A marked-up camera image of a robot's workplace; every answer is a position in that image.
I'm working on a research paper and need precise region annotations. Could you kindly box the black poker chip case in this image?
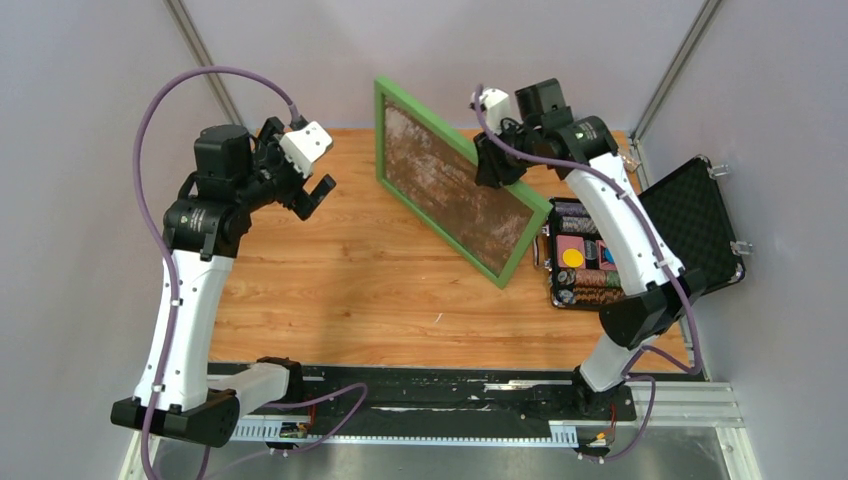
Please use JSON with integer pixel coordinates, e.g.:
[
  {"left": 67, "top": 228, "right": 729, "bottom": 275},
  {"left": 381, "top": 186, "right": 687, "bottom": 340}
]
[{"left": 533, "top": 156, "right": 746, "bottom": 311}]

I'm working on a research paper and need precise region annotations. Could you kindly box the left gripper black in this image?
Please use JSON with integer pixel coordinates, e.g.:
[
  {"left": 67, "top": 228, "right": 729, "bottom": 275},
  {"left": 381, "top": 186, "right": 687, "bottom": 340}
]
[{"left": 234, "top": 117, "right": 334, "bottom": 219}]

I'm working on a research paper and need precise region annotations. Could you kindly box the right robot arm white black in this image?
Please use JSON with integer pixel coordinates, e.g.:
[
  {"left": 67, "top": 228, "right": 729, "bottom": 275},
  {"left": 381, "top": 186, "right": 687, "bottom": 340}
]
[{"left": 470, "top": 78, "right": 705, "bottom": 418}]

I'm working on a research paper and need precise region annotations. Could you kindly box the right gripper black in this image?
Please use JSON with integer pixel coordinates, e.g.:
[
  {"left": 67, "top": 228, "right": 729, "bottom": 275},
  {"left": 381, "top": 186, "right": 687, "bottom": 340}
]
[{"left": 474, "top": 120, "right": 541, "bottom": 188}]

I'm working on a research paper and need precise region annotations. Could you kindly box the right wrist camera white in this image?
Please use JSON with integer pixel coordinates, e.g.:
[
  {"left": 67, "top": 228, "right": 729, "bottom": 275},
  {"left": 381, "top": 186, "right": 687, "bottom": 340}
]
[{"left": 470, "top": 87, "right": 513, "bottom": 135}]

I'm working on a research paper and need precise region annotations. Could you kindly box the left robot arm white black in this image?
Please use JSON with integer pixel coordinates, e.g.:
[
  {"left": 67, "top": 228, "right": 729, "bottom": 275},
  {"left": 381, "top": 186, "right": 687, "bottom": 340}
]
[{"left": 110, "top": 117, "right": 335, "bottom": 448}]

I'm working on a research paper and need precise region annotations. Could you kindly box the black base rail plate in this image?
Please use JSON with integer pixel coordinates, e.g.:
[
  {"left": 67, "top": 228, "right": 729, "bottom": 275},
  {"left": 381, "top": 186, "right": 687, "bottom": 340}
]
[{"left": 302, "top": 365, "right": 637, "bottom": 439}]

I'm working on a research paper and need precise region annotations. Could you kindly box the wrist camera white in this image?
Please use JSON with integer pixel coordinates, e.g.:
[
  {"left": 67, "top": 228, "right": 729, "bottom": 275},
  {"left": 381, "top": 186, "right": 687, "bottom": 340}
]
[
  {"left": 279, "top": 121, "right": 333, "bottom": 179},
  {"left": 470, "top": 87, "right": 513, "bottom": 135}
]

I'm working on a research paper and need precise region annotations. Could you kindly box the wooden picture frame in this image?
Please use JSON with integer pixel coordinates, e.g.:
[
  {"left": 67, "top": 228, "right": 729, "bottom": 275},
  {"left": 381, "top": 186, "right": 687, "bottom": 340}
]
[{"left": 374, "top": 76, "right": 551, "bottom": 288}]

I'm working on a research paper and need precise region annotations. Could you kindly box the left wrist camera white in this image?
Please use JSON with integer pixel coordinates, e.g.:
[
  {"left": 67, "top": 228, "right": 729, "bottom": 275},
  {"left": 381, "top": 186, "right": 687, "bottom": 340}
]
[{"left": 279, "top": 121, "right": 333, "bottom": 179}]

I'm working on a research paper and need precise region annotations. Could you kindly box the yellow poker chip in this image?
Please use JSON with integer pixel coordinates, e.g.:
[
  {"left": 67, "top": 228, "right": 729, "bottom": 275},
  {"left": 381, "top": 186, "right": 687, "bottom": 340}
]
[{"left": 558, "top": 248, "right": 586, "bottom": 269}]

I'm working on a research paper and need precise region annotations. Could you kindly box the autumn forest photo board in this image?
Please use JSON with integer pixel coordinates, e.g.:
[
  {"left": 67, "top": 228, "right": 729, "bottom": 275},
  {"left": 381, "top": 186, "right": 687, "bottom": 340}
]
[{"left": 384, "top": 102, "right": 533, "bottom": 275}]

